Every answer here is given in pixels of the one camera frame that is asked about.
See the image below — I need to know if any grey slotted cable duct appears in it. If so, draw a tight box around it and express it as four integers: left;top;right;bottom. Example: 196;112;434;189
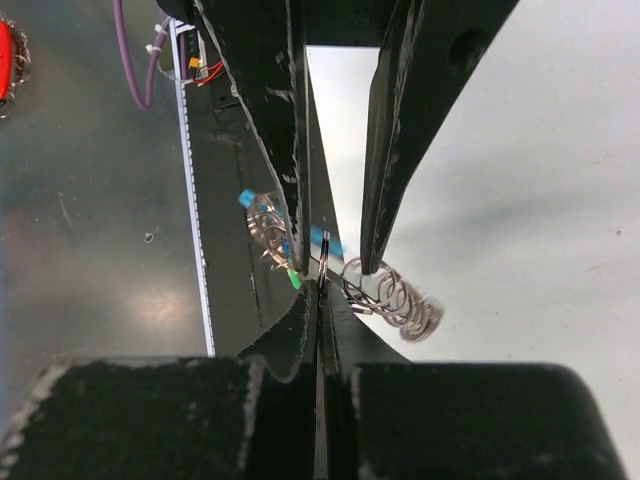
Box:
169;18;216;357

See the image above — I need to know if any large metal keyring blue handle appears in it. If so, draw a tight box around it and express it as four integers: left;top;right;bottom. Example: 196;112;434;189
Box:
238;189;444;343

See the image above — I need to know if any red handled keyring on bench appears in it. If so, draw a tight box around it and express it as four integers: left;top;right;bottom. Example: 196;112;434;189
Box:
1;13;32;119

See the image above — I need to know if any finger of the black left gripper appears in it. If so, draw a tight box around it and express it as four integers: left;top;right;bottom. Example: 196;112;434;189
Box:
360;0;516;274
195;0;311;274

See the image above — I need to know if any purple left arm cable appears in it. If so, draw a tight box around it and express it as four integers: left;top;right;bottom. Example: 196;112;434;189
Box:
112;0;174;112

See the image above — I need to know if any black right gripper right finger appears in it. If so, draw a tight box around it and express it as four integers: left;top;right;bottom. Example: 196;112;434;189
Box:
322;286;626;479

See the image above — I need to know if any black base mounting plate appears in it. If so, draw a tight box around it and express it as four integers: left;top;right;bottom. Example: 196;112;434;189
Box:
179;19;346;359

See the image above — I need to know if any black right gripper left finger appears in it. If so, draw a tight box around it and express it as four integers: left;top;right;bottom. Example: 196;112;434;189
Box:
1;282;318;479

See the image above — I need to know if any green key tag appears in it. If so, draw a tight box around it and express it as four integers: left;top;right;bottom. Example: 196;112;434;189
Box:
287;269;302;290

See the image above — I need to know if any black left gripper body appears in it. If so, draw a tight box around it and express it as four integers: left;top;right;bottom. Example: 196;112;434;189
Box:
157;0;395;49

